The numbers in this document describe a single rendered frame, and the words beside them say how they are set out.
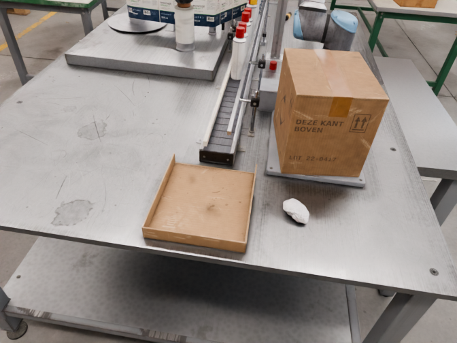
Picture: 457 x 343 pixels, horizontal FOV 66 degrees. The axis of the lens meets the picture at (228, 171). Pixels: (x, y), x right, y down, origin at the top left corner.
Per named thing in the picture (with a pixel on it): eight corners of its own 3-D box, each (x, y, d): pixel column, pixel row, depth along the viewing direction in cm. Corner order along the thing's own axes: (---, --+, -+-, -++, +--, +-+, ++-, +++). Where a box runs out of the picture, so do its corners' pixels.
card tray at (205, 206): (174, 162, 112) (173, 152, 109) (256, 173, 110) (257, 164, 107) (143, 237, 89) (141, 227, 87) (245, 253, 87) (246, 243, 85)
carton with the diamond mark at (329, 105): (273, 119, 130) (283, 47, 112) (337, 122, 130) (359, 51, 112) (280, 173, 107) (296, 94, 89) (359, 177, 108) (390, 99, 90)
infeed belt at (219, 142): (252, 5, 235) (253, -2, 233) (265, 6, 234) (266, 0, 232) (202, 160, 112) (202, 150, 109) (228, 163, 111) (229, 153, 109)
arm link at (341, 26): (351, 53, 150) (361, 21, 141) (319, 48, 152) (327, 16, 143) (351, 42, 159) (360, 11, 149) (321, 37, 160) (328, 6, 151)
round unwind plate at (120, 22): (120, 11, 201) (120, 9, 200) (173, 16, 199) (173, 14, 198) (98, 30, 178) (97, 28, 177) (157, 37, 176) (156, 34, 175)
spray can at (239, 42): (231, 74, 149) (234, 24, 135) (243, 75, 148) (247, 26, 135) (230, 79, 145) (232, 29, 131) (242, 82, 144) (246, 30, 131)
